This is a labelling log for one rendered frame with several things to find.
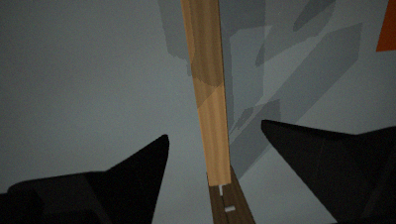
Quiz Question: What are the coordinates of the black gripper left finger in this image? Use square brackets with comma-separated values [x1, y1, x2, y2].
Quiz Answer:
[7, 135, 169, 224]

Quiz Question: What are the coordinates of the wooden side rail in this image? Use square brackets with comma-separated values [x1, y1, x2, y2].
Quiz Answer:
[180, 0, 232, 196]

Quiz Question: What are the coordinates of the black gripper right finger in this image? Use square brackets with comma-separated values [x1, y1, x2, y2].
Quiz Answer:
[261, 120, 396, 223]

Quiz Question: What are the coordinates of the wooden post with slot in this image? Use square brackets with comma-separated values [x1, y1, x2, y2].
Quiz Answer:
[207, 166, 255, 224]

